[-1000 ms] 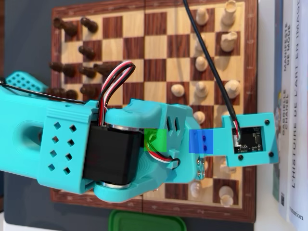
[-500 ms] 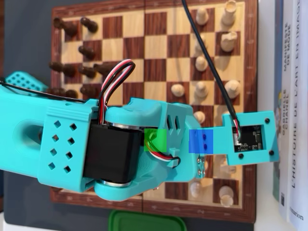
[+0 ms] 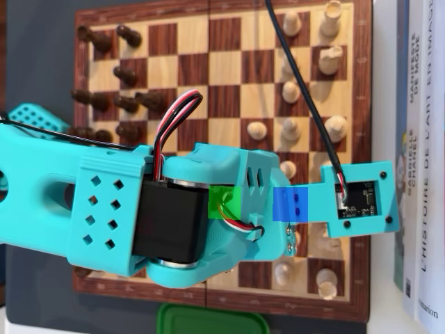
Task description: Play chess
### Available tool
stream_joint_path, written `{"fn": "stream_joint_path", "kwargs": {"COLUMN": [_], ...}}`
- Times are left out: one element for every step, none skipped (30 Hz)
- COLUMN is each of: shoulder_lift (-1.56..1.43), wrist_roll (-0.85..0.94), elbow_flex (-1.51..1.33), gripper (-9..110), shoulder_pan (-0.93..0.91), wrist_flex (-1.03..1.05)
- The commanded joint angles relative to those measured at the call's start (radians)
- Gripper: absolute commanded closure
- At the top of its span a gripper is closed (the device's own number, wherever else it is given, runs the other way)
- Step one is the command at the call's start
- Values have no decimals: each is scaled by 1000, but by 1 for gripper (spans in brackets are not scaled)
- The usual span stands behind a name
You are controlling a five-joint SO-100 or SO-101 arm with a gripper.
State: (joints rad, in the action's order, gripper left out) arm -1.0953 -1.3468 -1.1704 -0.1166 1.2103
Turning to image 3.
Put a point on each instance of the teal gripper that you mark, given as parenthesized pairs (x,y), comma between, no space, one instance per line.
(282,231)

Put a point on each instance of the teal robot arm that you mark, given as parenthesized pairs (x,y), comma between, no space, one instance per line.
(28,215)

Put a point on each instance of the white wooden rook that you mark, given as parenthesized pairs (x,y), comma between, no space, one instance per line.
(327,283)
(330,22)

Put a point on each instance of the green plastic container lid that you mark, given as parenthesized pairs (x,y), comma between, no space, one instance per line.
(208,320)

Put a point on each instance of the white wooden bishop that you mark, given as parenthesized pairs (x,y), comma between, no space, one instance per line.
(291,129)

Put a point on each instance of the white wooden king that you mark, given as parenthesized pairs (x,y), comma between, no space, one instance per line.
(336,128)

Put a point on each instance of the white Gabrielle Chanel book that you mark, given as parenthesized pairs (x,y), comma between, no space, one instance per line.
(414,167)

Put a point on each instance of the white art history book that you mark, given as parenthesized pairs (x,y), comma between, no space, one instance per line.
(436,208)

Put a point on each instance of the wooden folding chessboard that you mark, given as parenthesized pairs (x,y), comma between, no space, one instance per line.
(226,69)

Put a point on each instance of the dark brown wooden pawn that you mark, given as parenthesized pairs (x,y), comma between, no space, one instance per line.
(127,76)
(130,36)
(127,103)
(128,131)

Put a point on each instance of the dark brown wooden knight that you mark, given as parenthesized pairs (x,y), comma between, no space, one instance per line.
(151,101)

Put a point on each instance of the blue illustrated book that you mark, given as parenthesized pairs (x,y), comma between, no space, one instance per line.
(402,69)

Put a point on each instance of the dark brown wooden bishop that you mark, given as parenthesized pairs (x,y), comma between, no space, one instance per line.
(95,100)

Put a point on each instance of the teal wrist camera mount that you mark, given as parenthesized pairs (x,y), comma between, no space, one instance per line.
(361,172)

